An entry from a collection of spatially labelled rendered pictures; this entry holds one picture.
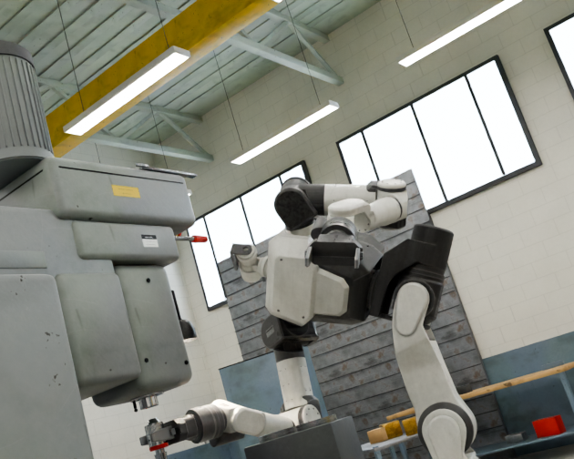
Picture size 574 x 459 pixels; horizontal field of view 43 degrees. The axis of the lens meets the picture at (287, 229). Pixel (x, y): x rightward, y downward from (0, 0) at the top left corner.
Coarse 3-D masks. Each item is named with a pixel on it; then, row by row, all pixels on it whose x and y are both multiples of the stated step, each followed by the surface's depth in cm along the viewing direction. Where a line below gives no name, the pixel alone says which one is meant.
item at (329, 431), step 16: (288, 432) 158; (304, 432) 152; (320, 432) 151; (336, 432) 151; (352, 432) 157; (256, 448) 157; (272, 448) 155; (288, 448) 154; (304, 448) 152; (320, 448) 150; (336, 448) 149; (352, 448) 154
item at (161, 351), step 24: (144, 288) 181; (168, 288) 188; (144, 312) 178; (168, 312) 185; (144, 336) 175; (168, 336) 181; (144, 360) 172; (168, 360) 178; (144, 384) 171; (168, 384) 177
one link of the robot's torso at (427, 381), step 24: (408, 288) 194; (408, 312) 193; (408, 336) 193; (432, 336) 206; (408, 360) 194; (432, 360) 193; (408, 384) 194; (432, 384) 192; (432, 408) 190; (456, 408) 188
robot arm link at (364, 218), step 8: (344, 200) 183; (352, 200) 182; (360, 200) 182; (328, 208) 179; (336, 208) 176; (344, 208) 176; (352, 208) 177; (360, 208) 179; (368, 208) 182; (336, 216) 177; (344, 216) 176; (360, 216) 186; (368, 216) 182; (360, 224) 186; (368, 224) 184
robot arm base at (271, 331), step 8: (264, 320) 224; (272, 320) 219; (280, 320) 217; (264, 328) 223; (272, 328) 219; (280, 328) 216; (288, 328) 217; (296, 328) 218; (304, 328) 220; (312, 328) 222; (264, 336) 223; (272, 336) 219; (280, 336) 216; (288, 336) 216; (296, 336) 217; (304, 336) 219; (312, 336) 221; (272, 344) 219
